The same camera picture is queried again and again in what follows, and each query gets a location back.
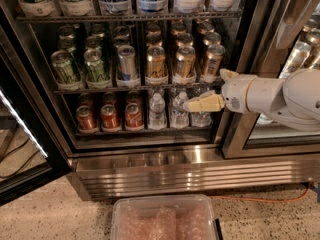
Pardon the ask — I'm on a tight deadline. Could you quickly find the front right green can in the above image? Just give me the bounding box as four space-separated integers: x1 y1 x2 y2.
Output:
83 49 110 83

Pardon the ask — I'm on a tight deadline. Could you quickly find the orange can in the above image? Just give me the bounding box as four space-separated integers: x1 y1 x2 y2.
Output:
145 46 168 85
173 46 196 84
175 33 193 47
203 32 221 47
201 44 225 83

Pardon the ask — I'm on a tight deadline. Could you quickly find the wire shelf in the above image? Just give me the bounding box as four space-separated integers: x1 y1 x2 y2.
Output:
54 81 224 95
16 11 243 24

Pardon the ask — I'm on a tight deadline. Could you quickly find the green can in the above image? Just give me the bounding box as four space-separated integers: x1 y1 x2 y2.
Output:
83 49 110 83
51 50 83 91

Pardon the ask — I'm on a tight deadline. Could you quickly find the clear plastic bin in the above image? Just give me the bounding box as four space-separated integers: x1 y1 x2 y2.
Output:
110 194 223 240

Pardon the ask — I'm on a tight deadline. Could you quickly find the orange power cable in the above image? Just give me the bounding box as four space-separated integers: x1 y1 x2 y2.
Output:
209 182 313 204

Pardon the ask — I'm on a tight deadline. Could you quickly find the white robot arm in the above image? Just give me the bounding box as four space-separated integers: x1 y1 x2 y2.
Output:
183 69 320 132

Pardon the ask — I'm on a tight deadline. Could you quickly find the middle water bottle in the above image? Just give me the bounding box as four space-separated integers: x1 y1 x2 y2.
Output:
170 91 189 129

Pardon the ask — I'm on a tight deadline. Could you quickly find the water bottle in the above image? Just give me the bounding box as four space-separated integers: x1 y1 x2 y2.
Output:
148 93 167 130
191 87 212 128
170 91 189 129

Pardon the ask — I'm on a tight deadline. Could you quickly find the front right red can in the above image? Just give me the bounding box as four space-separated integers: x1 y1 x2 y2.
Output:
125 103 144 130

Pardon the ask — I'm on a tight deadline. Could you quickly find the left water bottle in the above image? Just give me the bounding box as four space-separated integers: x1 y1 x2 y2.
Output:
148 93 167 130

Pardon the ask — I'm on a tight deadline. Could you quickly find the open black fridge door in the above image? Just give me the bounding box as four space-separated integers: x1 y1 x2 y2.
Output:
0 29 69 205

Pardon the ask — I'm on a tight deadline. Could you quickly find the front middle red can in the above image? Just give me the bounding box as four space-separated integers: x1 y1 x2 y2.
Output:
100 104 121 131

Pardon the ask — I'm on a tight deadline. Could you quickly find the stainless steel display fridge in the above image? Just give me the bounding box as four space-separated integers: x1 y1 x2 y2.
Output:
0 0 320 201

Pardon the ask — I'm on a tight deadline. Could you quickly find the right water bottle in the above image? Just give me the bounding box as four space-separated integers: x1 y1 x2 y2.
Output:
191 87 212 128

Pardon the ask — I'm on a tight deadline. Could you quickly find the upper wire shelf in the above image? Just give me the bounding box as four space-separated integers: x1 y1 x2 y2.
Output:
16 11 243 24

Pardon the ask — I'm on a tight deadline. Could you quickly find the front left green can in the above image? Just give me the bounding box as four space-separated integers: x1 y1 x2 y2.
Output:
51 50 83 91

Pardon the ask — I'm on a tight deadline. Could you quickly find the front silver can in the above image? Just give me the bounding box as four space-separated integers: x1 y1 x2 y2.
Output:
116 45 140 87

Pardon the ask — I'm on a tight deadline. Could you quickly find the closed glass fridge door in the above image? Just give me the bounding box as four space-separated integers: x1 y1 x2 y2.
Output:
223 0 320 158

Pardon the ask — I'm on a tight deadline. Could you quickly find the red can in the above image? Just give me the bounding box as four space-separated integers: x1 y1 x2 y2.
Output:
76 105 98 133
100 104 121 131
125 103 144 130

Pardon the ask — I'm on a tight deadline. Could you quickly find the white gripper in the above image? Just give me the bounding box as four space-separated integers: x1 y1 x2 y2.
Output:
183 68 257 114

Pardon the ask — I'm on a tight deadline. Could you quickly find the middle wire shelf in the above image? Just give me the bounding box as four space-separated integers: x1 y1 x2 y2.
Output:
54 81 224 95

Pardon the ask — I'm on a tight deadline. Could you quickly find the front left red can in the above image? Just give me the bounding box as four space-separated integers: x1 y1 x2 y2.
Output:
76 105 98 133

